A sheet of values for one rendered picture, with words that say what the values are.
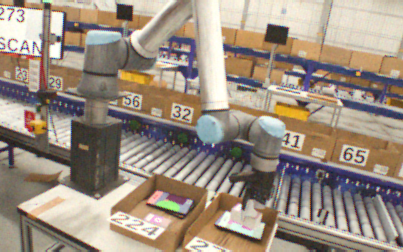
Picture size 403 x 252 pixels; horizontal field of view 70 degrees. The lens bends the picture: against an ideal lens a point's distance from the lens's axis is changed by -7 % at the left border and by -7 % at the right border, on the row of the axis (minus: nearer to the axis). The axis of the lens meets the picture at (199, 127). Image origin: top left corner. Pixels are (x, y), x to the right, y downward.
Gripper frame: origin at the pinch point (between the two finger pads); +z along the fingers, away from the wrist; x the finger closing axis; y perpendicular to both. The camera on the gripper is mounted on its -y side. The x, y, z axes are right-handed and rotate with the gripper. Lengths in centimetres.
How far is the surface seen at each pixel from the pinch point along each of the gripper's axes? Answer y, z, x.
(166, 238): -20.4, 11.7, -18.8
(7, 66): -263, -9, 35
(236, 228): -6.0, 14.7, 10.4
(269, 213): 1.9, 10.7, 25.9
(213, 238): -11.0, 17.1, 0.6
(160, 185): -50, 14, 13
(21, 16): -168, -57, 2
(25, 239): -78, 33, -43
